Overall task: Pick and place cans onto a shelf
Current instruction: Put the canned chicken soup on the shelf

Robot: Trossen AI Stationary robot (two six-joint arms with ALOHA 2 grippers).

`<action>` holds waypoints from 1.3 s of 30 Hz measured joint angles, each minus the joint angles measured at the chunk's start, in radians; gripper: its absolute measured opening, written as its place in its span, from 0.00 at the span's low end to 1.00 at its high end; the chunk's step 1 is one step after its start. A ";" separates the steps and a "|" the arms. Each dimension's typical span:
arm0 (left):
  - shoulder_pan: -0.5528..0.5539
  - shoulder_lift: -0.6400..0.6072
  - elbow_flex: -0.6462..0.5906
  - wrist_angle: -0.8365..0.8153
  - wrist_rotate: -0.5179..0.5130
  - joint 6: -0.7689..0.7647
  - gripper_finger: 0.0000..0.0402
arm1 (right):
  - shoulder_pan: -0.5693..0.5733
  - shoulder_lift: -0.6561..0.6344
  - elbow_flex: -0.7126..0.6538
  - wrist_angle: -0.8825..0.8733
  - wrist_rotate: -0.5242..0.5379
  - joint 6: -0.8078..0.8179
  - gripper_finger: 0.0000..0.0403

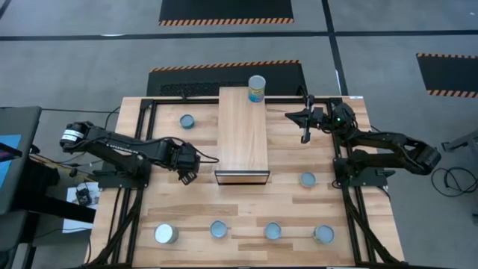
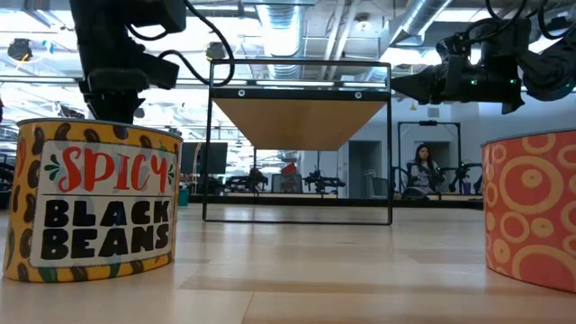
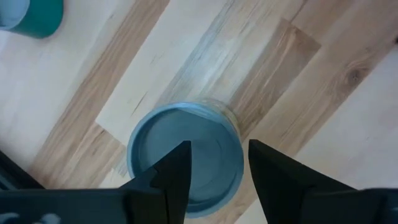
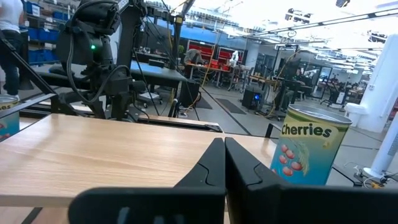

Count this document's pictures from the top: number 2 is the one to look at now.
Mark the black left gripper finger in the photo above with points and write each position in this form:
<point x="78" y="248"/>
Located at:
<point x="114" y="110"/>

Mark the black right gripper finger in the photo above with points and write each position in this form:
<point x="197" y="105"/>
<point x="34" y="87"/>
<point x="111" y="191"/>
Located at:
<point x="416" y="85"/>

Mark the spicy black beans can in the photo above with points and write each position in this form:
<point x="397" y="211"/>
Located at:
<point x="99" y="202"/>

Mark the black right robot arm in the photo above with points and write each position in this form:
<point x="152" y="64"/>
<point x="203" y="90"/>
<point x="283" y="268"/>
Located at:
<point x="549" y="67"/>

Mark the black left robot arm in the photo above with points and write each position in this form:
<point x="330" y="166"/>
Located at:
<point x="99" y="31"/>

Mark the person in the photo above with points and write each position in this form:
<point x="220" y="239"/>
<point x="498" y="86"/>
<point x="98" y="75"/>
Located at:
<point x="423" y="173"/>

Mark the black computer monitor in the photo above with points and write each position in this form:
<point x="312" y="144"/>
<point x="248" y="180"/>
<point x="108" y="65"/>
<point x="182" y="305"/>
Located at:
<point x="204" y="157"/>

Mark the teal bin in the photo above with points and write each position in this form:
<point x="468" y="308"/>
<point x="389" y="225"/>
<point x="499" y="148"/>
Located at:
<point x="183" y="197"/>

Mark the long ceiling light strip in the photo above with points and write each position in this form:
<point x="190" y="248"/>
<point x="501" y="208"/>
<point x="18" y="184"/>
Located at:
<point x="292" y="83"/>

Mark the black metal frame stand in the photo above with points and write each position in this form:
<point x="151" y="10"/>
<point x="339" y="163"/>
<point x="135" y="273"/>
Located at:
<point x="399" y="153"/>

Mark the black frame wooden shelf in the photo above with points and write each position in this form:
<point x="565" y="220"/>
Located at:
<point x="297" y="121"/>

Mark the corrugated silver ceiling duct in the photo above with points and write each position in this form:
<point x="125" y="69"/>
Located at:
<point x="281" y="31"/>

